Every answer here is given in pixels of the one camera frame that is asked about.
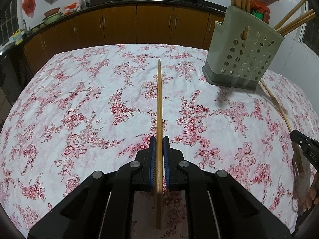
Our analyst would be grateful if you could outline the green pot on counter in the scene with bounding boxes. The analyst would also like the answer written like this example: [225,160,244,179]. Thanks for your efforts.
[42,7,62,25]

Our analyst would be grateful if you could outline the floral red white tablecloth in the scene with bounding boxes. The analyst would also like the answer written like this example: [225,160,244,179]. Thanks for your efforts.
[1,44,318,235]

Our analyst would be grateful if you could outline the yellow dish soap bottle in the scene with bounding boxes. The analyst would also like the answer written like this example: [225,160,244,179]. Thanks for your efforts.
[12,29,23,45]

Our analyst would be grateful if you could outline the red hanging bag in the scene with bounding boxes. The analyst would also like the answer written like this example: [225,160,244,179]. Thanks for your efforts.
[22,0,36,18]

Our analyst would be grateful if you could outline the person's right hand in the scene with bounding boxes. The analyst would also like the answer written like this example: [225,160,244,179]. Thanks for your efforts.
[298,173,319,213]

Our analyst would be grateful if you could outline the green perforated utensil holder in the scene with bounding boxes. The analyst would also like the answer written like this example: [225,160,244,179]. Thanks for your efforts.
[202,5,284,90]

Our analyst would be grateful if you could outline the wooden chopstick curved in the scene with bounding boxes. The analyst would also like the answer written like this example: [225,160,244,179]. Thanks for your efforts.
[259,79,305,175]

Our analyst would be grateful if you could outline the red plastic bag bundle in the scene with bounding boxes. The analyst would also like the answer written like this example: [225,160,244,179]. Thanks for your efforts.
[250,0,270,24]

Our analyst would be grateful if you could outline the window with grille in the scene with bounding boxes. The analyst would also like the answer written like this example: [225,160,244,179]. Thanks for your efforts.
[301,14,319,56]

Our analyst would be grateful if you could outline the wooden chopstick short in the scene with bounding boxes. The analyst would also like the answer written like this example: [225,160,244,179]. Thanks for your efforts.
[155,59,163,230]

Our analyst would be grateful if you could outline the brown lower kitchen cabinets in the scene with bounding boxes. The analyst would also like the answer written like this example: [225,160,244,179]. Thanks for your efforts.
[23,4,228,75]

